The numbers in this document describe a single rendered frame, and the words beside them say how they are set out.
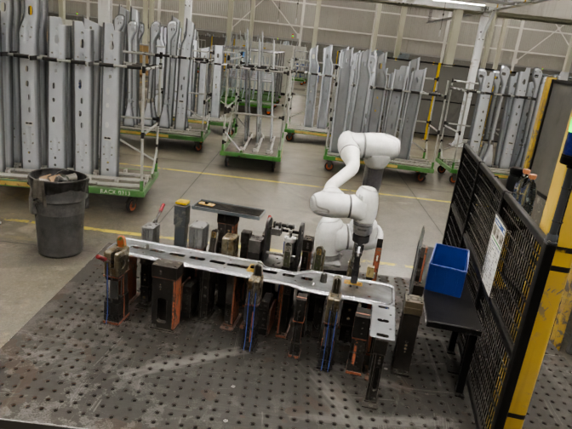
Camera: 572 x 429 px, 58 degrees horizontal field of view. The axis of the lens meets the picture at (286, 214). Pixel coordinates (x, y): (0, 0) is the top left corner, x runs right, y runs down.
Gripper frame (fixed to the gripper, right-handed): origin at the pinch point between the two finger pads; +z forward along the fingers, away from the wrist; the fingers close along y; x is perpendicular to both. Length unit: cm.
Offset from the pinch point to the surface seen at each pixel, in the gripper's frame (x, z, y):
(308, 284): -19.7, 5.9, 6.4
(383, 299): 14.0, 6.0, 7.0
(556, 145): 142, -41, -235
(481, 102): 167, -35, -763
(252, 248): -52, 2, -16
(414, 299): 26.4, 0.1, 13.7
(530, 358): 63, -4, 53
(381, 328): 13.8, 6.0, 33.7
